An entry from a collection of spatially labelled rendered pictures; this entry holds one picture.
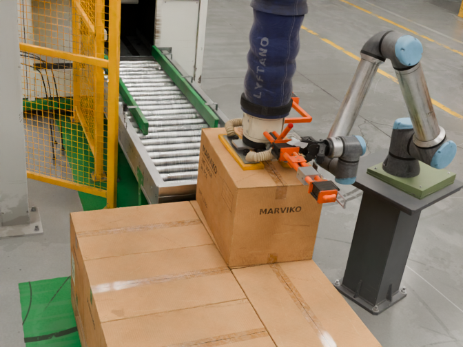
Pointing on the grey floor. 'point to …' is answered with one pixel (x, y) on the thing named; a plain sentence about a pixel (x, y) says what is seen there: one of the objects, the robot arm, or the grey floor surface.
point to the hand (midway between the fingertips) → (288, 153)
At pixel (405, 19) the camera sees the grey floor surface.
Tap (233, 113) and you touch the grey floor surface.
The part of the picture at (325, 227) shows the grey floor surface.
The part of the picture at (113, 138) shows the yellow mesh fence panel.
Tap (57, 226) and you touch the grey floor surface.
